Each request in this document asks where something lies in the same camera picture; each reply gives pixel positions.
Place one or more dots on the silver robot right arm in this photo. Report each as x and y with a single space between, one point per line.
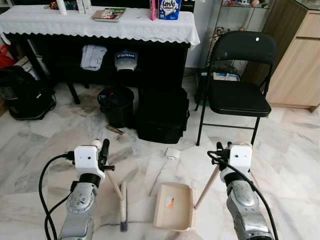
245 210

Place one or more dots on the small brown object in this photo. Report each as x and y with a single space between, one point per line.
115 130

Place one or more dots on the black round bin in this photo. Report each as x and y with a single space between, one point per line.
116 110

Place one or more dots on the black soft bag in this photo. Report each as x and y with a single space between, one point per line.
162 117

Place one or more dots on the green box with white lid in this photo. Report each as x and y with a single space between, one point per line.
225 76

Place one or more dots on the white BitRobot logo cover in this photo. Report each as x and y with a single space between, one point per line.
126 60

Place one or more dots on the white plastic robot shell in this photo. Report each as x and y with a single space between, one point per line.
94 57

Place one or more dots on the black backpack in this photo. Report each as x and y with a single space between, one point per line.
25 95

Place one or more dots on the black upright piano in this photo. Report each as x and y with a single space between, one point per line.
160 65

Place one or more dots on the black folding chair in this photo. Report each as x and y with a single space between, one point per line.
242 47

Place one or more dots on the printed cardboard box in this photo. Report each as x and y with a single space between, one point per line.
25 66

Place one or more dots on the glass display cabinet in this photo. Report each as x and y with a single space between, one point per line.
220 20

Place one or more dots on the green illustrated book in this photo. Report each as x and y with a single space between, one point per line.
110 14

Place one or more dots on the red plastic bag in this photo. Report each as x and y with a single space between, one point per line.
5 57

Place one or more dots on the white slim carton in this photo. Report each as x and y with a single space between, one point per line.
88 5
80 6

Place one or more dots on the blue Love Letters tin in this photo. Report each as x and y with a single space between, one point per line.
170 10

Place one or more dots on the pink tall box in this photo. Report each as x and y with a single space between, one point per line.
153 10

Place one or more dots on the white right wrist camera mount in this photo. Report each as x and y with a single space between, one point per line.
240 157

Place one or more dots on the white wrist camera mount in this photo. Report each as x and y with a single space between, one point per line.
240 157
87 160

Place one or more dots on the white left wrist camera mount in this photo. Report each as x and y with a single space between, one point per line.
87 160

